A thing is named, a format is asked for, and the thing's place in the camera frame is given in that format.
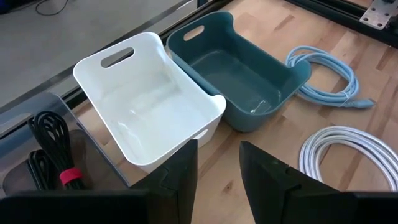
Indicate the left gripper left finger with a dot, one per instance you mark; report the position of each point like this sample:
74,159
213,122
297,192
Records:
174,193

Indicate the teal plastic bin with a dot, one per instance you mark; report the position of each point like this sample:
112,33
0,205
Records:
236,74

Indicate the white plastic bin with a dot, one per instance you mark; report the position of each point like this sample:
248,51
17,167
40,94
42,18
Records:
149,109

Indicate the silver metal bracket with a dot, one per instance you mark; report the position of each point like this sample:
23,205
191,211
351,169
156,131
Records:
377,14

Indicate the grey plastic bin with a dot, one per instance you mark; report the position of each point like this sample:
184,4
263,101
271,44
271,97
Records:
93,161

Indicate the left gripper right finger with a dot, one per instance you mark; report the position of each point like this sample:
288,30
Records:
280,196

